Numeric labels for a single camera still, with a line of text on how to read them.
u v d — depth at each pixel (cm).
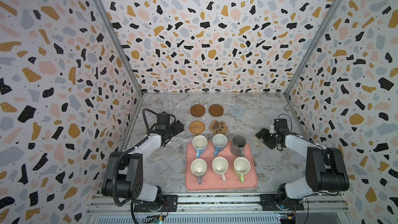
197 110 111
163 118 71
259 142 95
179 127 84
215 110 113
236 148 87
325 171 45
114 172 38
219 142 90
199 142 90
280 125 75
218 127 103
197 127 103
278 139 70
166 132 70
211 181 81
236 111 111
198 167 84
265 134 85
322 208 75
